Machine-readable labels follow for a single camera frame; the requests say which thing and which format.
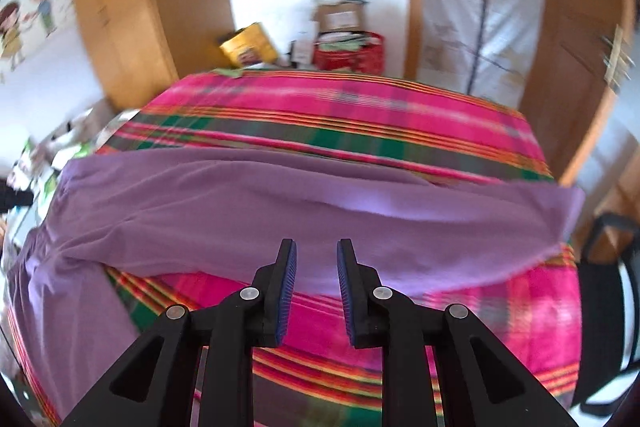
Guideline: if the red basket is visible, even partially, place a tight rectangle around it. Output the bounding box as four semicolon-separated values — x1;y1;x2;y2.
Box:
312;31;385;76

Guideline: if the yellow box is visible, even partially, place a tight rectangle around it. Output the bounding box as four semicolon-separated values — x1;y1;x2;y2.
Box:
219;23;279;68

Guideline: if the pink plaid tablecloth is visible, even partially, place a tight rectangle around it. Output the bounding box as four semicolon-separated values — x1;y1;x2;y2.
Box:
9;70;582;426

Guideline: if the cartoon wall sticker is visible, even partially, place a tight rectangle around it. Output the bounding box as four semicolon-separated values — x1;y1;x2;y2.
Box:
1;0;56;72

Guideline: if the glass top side table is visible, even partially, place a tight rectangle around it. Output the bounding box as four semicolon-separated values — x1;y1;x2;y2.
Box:
6;100;139;245

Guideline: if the purple fleece garment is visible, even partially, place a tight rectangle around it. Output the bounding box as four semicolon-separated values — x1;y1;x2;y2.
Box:
6;147;584;415

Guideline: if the black mesh office chair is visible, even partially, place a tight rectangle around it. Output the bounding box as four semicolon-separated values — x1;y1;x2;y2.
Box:
572;212;639;419

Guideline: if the wooden door with handle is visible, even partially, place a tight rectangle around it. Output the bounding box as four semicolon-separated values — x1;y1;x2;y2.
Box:
520;0;636;185

